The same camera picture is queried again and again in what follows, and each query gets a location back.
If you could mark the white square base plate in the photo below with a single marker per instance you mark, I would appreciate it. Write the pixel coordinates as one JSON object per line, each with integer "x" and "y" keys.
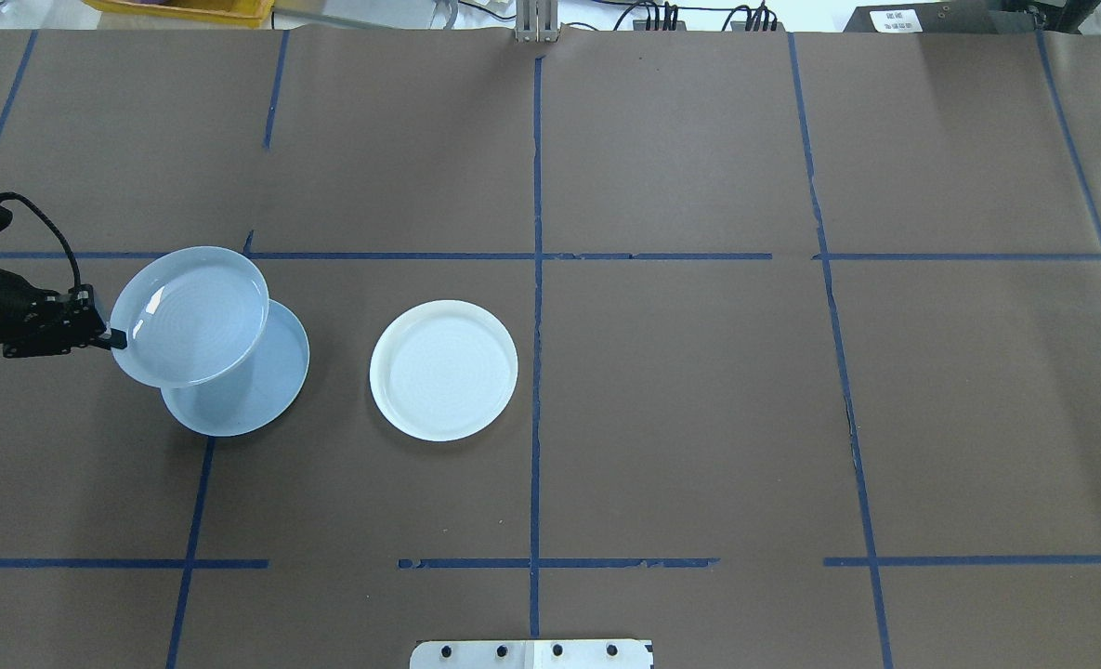
{"x": 531, "y": 658}

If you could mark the grey metal post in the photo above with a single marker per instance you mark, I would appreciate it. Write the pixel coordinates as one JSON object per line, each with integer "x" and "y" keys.
{"x": 537, "y": 20}

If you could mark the black box with white label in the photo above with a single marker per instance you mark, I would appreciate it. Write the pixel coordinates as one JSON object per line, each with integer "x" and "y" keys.
{"x": 940, "y": 17}

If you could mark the pale grey-blue plate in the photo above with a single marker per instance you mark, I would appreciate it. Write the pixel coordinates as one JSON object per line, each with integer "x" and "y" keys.
{"x": 192, "y": 316}

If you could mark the sky blue plate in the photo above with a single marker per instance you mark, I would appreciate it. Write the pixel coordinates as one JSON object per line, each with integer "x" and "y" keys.
{"x": 267, "y": 395}

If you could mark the yellow plastic bin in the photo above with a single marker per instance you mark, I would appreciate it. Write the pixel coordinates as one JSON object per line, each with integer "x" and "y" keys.
{"x": 178, "y": 7}

